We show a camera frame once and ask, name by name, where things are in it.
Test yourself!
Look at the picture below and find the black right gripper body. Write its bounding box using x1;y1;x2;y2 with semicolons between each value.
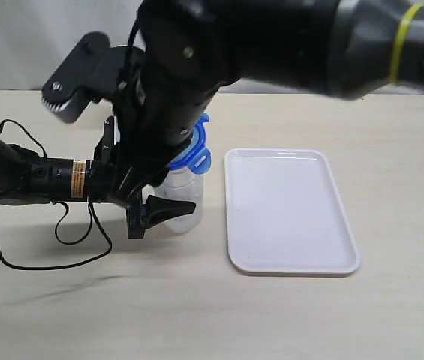
41;31;220;188

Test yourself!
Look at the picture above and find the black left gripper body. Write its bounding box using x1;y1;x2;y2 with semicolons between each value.
87;115;146;239

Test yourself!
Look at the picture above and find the clear plastic tall container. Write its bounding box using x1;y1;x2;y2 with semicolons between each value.
154;168;203;233

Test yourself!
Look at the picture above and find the blue plastic container lid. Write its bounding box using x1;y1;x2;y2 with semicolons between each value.
168;113;212;176

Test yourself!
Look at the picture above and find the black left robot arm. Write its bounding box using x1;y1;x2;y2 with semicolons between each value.
0;116;197;239

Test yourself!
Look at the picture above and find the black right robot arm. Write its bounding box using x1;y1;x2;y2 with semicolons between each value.
42;1;424;180

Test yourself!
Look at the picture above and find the white rectangular plastic tray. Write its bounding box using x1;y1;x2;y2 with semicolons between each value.
224;148;361;278

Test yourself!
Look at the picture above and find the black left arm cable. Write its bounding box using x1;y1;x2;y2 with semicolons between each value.
0;118;113;270

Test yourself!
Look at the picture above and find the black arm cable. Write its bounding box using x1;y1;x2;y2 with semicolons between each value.
117;14;147;91
0;118;113;270

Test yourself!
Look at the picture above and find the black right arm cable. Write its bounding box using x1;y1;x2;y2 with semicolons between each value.
117;14;147;91

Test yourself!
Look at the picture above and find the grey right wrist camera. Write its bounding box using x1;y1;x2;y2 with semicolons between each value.
41;90;92;124

